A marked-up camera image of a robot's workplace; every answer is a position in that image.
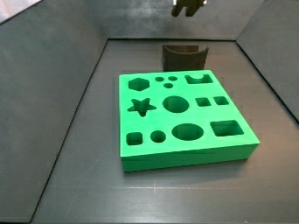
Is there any green foam shape fixture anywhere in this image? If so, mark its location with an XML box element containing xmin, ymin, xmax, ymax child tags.
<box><xmin>119</xmin><ymin>70</ymin><xmax>259</xmax><ymax>172</ymax></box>

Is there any dark grey curved stand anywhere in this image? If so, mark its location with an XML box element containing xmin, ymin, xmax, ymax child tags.
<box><xmin>163</xmin><ymin>45</ymin><xmax>209</xmax><ymax>72</ymax></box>

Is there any brown square-circle object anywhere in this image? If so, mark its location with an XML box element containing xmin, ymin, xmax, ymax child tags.
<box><xmin>172</xmin><ymin>0</ymin><xmax>208</xmax><ymax>17</ymax></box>

